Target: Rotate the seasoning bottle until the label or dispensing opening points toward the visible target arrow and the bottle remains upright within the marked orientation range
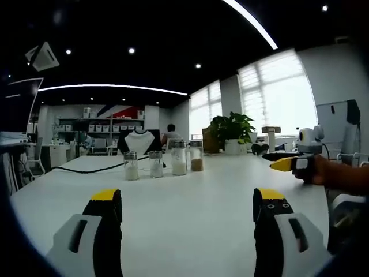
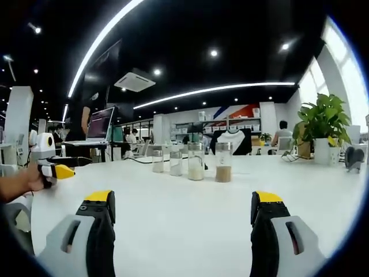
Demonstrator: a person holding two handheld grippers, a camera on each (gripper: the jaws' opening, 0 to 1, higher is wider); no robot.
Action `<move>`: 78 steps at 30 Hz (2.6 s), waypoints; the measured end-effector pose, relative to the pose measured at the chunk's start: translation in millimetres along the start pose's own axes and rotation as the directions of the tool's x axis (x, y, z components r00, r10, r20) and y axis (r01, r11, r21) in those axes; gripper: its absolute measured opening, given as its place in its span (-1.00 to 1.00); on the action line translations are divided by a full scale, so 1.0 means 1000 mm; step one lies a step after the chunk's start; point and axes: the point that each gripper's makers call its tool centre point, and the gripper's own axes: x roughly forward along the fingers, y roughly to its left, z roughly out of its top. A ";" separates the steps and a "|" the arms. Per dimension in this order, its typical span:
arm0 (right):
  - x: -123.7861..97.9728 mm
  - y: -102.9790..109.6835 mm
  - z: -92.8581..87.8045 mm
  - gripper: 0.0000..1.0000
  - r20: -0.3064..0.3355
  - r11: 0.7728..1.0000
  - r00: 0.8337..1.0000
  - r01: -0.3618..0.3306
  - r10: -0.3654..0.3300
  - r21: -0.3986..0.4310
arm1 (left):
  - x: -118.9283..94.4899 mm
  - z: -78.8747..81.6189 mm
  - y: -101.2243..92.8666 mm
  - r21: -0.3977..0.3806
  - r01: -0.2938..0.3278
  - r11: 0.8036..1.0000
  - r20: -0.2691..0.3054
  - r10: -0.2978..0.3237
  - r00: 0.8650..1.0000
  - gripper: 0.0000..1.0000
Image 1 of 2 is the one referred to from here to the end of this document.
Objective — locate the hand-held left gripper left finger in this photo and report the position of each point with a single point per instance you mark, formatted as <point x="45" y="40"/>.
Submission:
<point x="86" y="231"/>

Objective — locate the straight ceiling light strip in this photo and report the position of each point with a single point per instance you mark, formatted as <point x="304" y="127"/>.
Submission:
<point x="253" y="21"/>

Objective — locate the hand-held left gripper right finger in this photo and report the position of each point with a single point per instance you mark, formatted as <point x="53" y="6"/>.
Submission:
<point x="284" y="231"/>

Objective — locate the chair with white black shirt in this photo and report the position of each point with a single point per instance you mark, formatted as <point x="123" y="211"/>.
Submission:
<point x="138" y="142"/>

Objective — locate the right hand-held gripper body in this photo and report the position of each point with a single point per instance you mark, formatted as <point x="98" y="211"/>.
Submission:
<point x="310" y="144"/>

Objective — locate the brown cardboard box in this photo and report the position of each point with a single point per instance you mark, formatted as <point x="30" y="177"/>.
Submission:
<point x="210" y="141"/>

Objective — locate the person's right hand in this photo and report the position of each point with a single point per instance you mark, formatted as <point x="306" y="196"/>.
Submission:
<point x="315" y="173"/>

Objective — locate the tall seasoning bottle white powder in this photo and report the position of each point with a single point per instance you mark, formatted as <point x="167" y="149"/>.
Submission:
<point x="178" y="161"/>

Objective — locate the black object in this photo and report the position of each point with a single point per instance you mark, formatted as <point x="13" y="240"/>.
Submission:
<point x="259" y="148"/>

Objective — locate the white cabinet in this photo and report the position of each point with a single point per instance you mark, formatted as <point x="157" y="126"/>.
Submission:
<point x="335" y="127"/>

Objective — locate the tall seasoning bottle brown powder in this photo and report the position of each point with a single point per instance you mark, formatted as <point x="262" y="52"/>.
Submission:
<point x="196" y="160"/>

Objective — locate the ceiling air conditioner unit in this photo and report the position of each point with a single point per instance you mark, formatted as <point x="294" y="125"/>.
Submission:
<point x="43" y="57"/>

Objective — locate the storage shelf with white bins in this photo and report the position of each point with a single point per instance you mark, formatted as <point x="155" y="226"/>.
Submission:
<point x="101" y="127"/>

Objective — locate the small seasoning bottle white powder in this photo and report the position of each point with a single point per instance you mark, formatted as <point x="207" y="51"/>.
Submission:
<point x="131" y="168"/>
<point x="156" y="166"/>

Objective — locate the dark monitor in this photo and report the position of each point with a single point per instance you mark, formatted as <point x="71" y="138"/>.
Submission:
<point x="20" y="106"/>

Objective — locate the white rounded object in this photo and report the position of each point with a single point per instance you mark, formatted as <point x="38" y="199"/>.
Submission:
<point x="347" y="207"/>

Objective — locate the black hanging cloth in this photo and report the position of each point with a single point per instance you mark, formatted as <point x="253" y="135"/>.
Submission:
<point x="353" y="111"/>

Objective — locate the green potted plant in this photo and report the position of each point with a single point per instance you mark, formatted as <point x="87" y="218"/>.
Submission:
<point x="233" y="130"/>

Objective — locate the white stand with box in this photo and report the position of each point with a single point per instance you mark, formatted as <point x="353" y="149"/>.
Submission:
<point x="271" y="135"/>

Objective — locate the grey office chair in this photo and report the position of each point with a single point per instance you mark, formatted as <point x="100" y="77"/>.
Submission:
<point x="37" y="155"/>

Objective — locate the curved ceiling light strip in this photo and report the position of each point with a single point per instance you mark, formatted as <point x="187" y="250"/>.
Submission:
<point x="115" y="86"/>

